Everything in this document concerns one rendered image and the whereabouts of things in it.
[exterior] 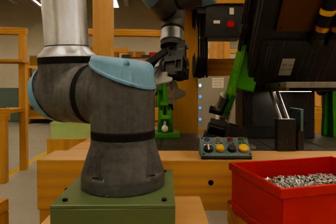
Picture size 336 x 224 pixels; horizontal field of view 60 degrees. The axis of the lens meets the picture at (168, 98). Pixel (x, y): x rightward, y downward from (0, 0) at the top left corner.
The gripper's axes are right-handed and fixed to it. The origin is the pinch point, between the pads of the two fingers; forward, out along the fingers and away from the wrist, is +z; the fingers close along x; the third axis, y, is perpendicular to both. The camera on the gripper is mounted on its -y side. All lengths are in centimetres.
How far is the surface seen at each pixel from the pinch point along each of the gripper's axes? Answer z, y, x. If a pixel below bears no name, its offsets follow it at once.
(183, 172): 19.1, 5.5, 6.7
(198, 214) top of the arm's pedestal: 29.1, 16.3, -15.0
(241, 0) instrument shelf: -60, 20, 38
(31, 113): -213, -778, 652
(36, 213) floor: 48, -180, 144
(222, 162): 15.7, 16.2, 9.7
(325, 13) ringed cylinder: -29, 48, 10
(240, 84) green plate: -14.9, 19.4, 27.1
